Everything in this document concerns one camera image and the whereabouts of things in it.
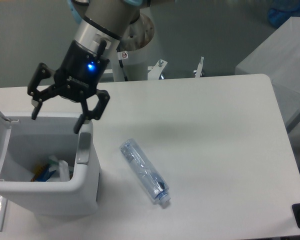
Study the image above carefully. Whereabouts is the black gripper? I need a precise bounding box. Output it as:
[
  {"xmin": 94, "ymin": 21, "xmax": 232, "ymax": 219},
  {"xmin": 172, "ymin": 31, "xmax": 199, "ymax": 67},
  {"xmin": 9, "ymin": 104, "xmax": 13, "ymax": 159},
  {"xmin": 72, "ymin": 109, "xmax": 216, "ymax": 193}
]
[{"xmin": 26, "ymin": 39, "xmax": 111, "ymax": 135}]

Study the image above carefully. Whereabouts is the clear plastic wrapper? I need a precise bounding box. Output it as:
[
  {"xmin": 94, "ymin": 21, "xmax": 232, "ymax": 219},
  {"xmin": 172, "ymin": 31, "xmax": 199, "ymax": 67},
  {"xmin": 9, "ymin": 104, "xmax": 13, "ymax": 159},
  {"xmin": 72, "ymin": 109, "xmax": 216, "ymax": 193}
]
[{"xmin": 47, "ymin": 155, "xmax": 74, "ymax": 182}]

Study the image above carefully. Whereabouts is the clear plastic water bottle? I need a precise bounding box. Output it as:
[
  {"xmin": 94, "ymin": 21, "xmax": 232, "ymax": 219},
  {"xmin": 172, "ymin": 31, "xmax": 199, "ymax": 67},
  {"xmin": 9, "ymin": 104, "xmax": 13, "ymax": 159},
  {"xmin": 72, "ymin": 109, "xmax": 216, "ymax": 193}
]
[{"xmin": 119, "ymin": 138, "xmax": 171, "ymax": 208}]

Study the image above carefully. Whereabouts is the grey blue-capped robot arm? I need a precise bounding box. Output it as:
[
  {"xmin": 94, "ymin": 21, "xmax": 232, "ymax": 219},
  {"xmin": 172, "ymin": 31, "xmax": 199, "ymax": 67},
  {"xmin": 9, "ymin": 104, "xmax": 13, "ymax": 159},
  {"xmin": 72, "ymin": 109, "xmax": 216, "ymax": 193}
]
[{"xmin": 27, "ymin": 0, "xmax": 163, "ymax": 134}]

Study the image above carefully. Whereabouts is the white plastic trash can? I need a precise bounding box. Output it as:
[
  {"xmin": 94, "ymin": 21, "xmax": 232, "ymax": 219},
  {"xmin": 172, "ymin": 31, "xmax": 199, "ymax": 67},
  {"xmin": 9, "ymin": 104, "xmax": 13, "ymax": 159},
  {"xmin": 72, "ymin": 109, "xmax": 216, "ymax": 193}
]
[{"xmin": 0, "ymin": 115, "xmax": 100, "ymax": 216}]

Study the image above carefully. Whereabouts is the blue yellow snack package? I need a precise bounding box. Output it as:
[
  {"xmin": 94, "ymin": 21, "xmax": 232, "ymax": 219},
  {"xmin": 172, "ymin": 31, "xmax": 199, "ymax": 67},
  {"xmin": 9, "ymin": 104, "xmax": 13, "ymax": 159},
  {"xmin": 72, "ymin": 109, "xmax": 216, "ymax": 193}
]
[{"xmin": 30, "ymin": 164, "xmax": 57, "ymax": 182}]

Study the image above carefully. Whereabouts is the grey covered side table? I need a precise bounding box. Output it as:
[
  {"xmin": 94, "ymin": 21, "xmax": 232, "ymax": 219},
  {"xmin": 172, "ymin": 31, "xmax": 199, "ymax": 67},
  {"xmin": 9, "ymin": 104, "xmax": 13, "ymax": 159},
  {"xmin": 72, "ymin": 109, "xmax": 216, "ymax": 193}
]
[{"xmin": 235, "ymin": 17, "xmax": 300, "ymax": 130}]

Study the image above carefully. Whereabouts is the blue plastic bag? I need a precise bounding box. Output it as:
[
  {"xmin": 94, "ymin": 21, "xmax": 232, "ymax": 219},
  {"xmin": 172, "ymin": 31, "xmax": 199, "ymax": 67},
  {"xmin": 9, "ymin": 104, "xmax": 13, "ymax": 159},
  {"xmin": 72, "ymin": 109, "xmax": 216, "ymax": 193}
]
[{"xmin": 267, "ymin": 0, "xmax": 300, "ymax": 28}]

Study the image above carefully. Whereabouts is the black cable on pedestal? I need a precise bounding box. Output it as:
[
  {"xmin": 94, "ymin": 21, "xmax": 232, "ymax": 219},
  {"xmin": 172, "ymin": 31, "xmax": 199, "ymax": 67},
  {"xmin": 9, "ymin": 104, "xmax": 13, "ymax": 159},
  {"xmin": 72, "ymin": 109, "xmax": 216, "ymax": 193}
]
[{"xmin": 116, "ymin": 48, "xmax": 129, "ymax": 82}]

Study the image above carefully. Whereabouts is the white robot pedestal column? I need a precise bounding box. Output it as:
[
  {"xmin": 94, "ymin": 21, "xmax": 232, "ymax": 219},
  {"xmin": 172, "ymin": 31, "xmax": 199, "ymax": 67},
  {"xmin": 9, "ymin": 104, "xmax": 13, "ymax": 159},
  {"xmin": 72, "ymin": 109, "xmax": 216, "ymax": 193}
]
[{"xmin": 108, "ymin": 12, "xmax": 156, "ymax": 82}]

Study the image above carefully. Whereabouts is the white pedestal base bracket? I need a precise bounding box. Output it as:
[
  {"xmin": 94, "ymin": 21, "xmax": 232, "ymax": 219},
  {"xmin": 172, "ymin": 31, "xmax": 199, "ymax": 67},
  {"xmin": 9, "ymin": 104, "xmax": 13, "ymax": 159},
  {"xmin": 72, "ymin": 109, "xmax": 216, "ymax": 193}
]
[{"xmin": 99, "ymin": 56, "xmax": 206, "ymax": 81}]

